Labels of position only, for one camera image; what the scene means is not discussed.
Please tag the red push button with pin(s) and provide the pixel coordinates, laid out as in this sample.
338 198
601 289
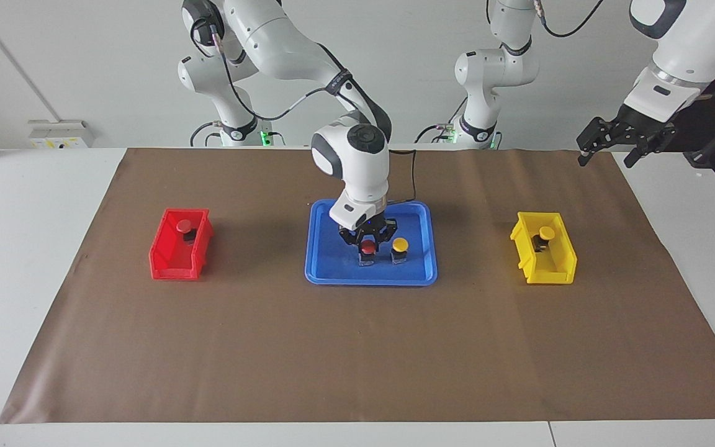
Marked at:
183 227
367 247

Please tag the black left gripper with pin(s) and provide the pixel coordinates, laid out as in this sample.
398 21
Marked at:
637 127

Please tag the yellow plastic storage bin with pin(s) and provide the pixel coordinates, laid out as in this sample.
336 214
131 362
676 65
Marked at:
550 274

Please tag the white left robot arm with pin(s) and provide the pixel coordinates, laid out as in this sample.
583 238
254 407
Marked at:
494 68

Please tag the blue plastic tray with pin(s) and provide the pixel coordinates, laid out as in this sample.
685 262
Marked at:
326 267

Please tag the brown paper table mat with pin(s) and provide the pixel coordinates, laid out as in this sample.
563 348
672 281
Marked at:
357 347

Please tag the yellow push button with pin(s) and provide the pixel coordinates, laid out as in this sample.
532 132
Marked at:
546 234
400 244

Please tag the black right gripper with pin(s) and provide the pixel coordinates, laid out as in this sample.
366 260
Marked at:
370 226

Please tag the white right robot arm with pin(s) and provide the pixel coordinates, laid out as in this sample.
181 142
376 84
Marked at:
357 167

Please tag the red plastic storage bin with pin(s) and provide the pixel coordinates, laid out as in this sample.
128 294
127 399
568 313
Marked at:
171 266

